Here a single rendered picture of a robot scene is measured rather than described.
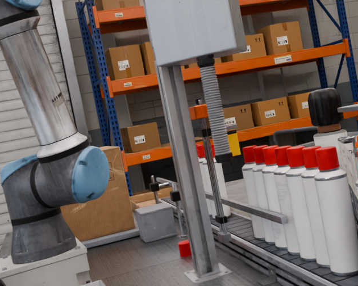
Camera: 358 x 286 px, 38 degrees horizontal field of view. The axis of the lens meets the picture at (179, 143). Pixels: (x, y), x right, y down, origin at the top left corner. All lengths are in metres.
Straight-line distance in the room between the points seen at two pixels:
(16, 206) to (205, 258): 0.44
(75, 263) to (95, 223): 0.46
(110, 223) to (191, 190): 0.62
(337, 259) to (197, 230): 0.35
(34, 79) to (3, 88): 4.35
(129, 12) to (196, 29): 3.99
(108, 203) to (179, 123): 0.63
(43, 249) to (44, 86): 0.36
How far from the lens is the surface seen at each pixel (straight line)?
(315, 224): 0.92
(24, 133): 5.44
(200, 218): 1.13
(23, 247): 1.25
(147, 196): 2.32
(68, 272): 1.23
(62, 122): 1.13
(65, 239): 1.25
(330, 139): 1.36
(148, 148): 4.98
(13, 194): 1.23
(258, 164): 1.09
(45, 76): 1.12
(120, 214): 1.68
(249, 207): 1.11
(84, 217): 1.67
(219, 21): 1.02
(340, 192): 0.86
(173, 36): 1.04
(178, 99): 1.10
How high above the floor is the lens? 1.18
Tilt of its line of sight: 3 degrees down
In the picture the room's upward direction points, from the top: 11 degrees counter-clockwise
